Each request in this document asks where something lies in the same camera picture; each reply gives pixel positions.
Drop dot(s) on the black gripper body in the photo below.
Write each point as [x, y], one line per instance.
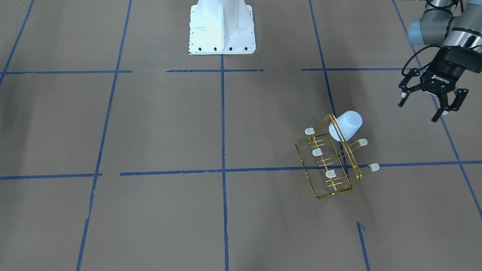
[446, 70]

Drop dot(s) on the light blue plastic cup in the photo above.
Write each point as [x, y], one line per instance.
[347, 125]

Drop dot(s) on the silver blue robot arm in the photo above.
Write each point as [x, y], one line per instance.
[458, 40]

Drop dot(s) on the gold wire cup holder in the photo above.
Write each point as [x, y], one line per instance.
[328, 158]

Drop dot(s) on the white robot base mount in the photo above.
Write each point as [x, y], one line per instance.
[221, 27]

